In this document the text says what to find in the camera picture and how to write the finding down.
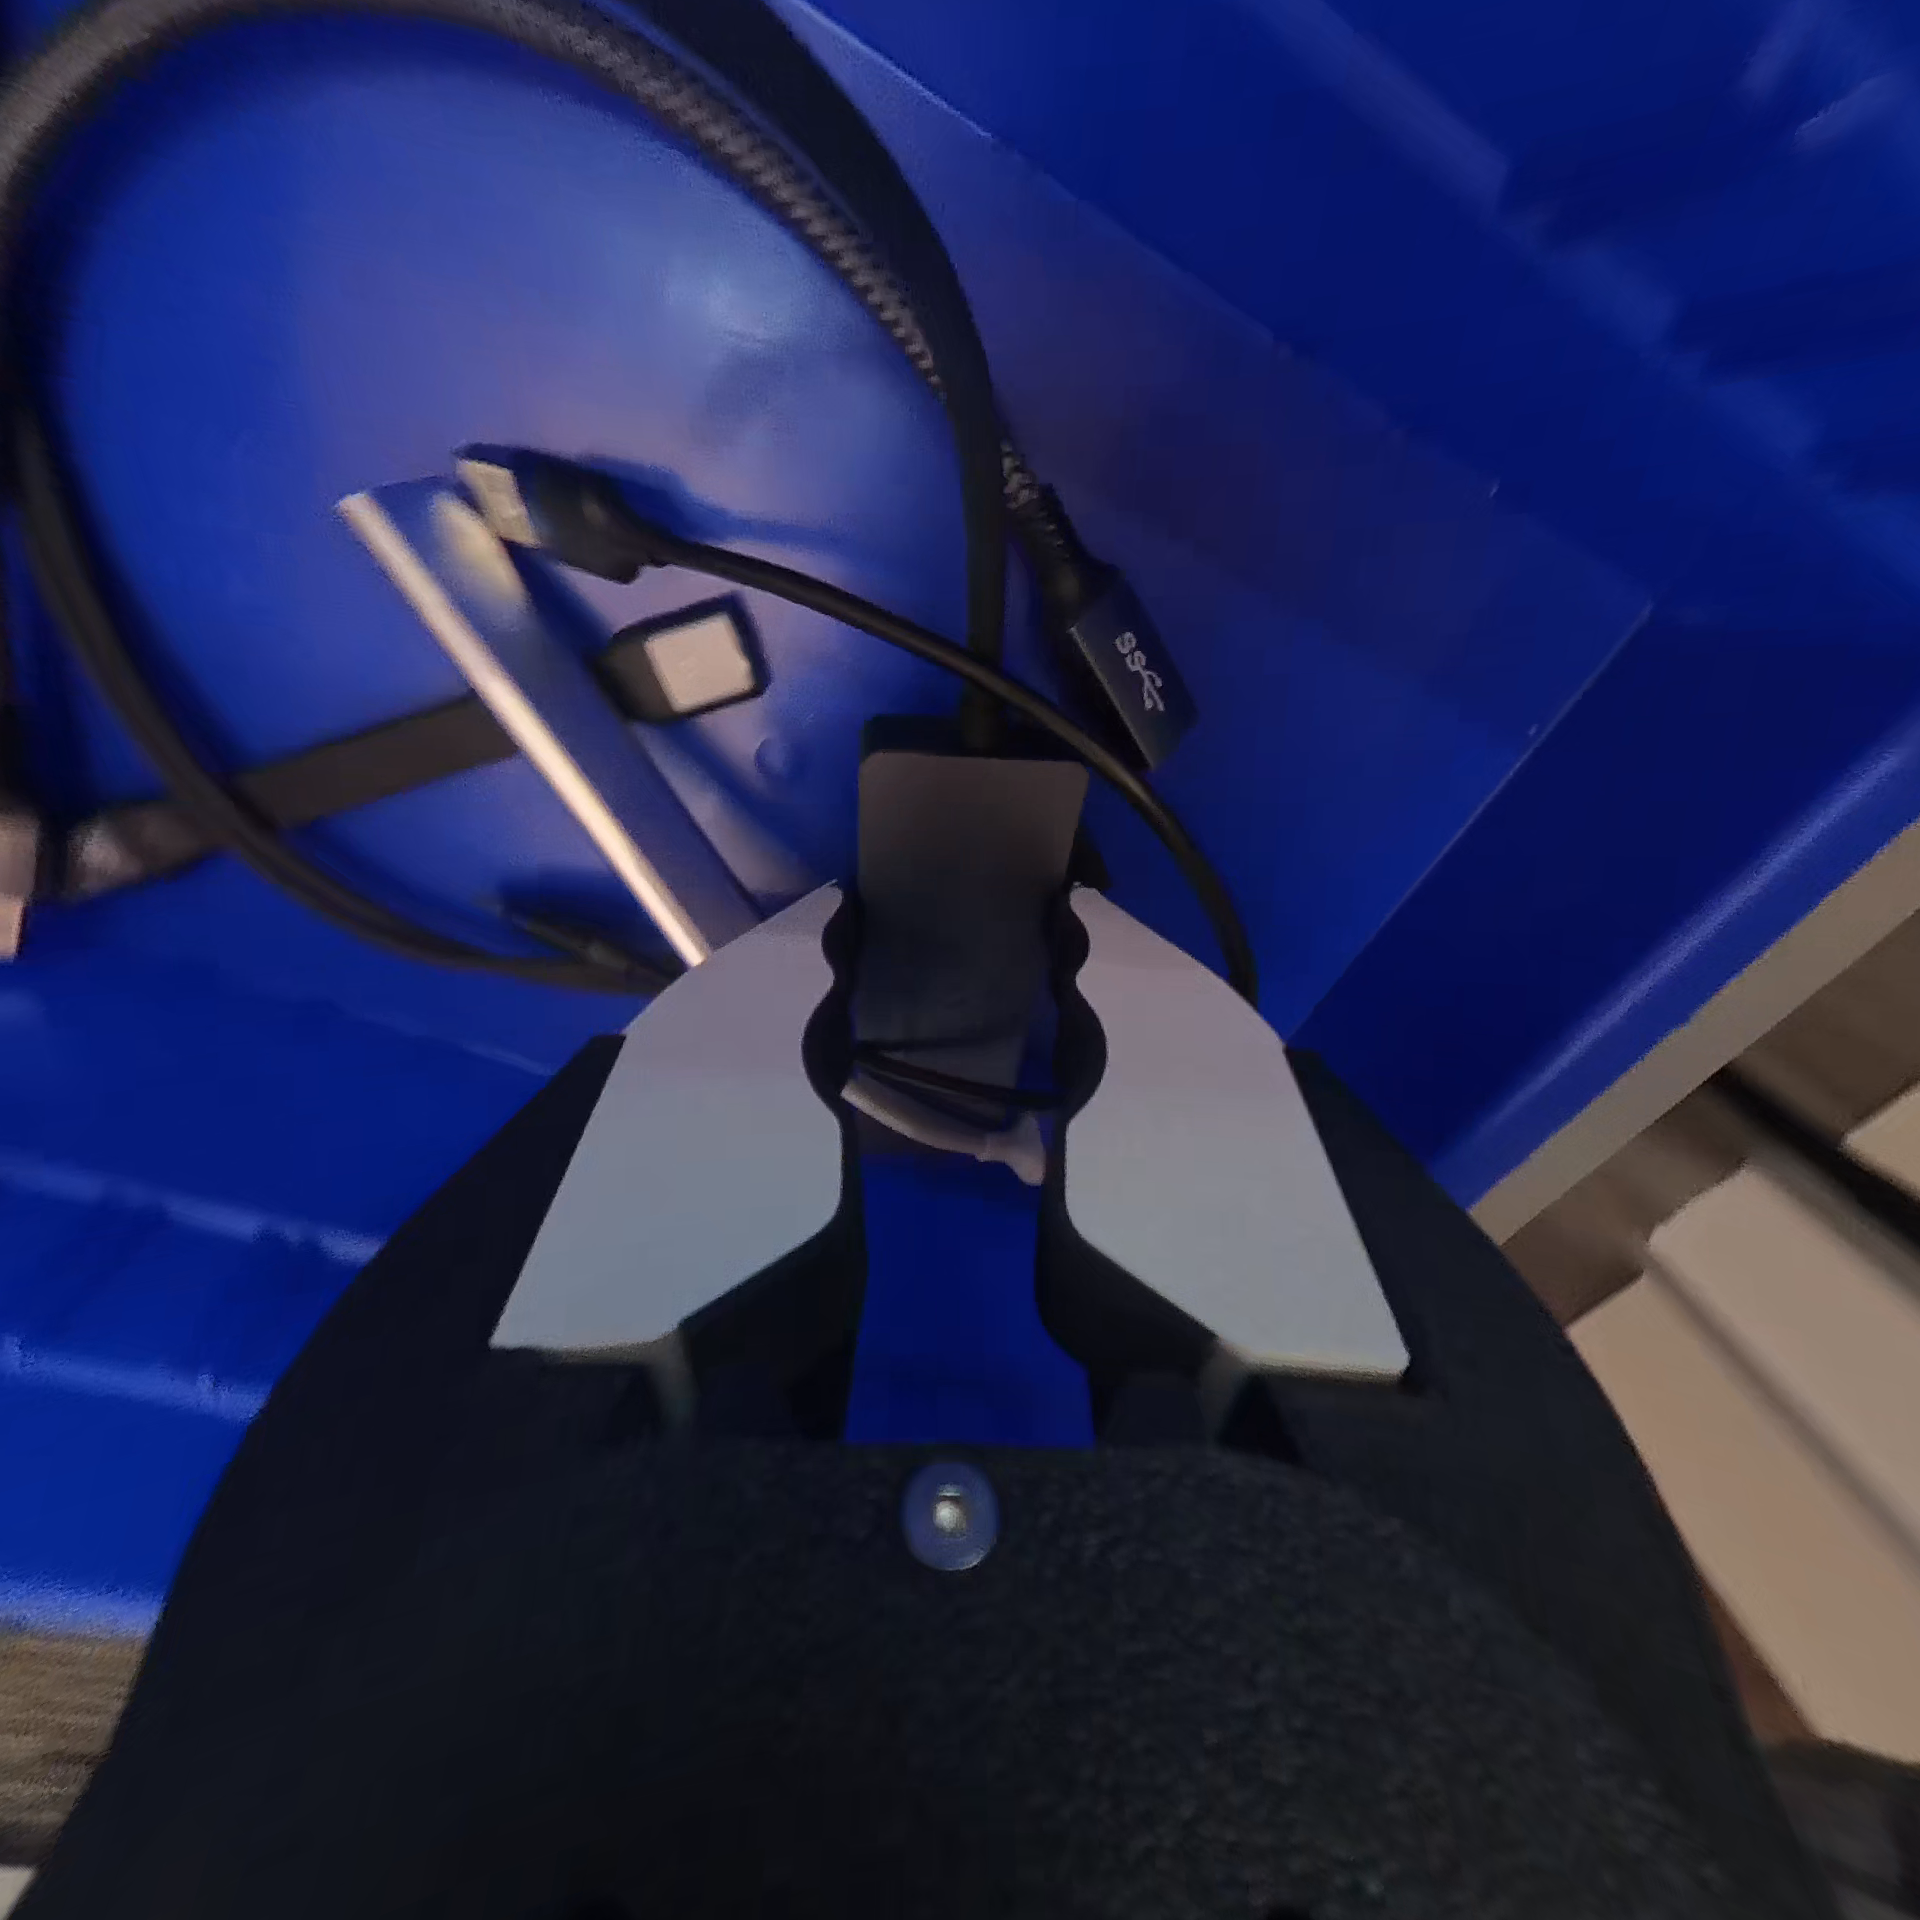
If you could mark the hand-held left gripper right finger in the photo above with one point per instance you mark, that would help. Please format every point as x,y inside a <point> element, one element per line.
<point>1229,1202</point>

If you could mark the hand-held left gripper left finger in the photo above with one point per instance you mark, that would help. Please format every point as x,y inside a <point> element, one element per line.
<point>691,1171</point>

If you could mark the silver USB hub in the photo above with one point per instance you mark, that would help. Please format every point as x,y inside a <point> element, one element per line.
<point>569,706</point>

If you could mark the blue plastic bin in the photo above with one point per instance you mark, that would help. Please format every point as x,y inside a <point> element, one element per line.
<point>1349,376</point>

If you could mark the dark grey USB hub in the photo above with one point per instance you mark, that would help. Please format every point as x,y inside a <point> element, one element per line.
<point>961,869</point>

